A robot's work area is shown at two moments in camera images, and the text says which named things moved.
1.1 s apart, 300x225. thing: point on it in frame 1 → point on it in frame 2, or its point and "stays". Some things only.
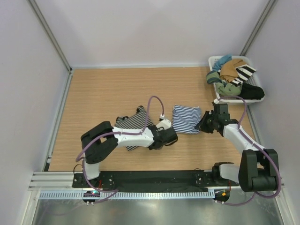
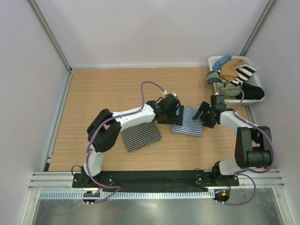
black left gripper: [159, 129] → [176, 119]
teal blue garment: [218, 64] stays
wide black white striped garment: [244, 71] stays
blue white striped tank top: [185, 119] stays
